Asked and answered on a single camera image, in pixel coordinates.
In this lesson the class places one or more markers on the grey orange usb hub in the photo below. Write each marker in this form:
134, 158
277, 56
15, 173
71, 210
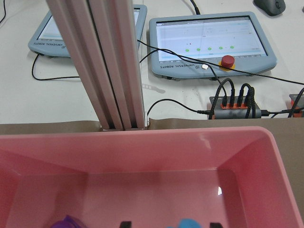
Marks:
298, 105
227, 112

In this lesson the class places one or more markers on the teach pendant with red button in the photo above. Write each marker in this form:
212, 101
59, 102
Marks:
201, 46

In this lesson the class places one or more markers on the small blue block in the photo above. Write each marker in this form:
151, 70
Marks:
187, 223

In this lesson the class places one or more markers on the purple block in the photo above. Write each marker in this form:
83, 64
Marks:
68, 222

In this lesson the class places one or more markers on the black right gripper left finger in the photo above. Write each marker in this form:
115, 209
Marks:
126, 224

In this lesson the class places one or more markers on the grey computer mouse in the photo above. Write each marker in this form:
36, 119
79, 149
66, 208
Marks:
271, 7

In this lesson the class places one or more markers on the aluminium frame post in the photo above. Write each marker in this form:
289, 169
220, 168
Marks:
101, 40

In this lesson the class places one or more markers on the pink plastic box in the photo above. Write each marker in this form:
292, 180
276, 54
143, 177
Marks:
152, 178

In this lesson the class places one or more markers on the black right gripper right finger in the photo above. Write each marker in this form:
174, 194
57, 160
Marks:
215, 225

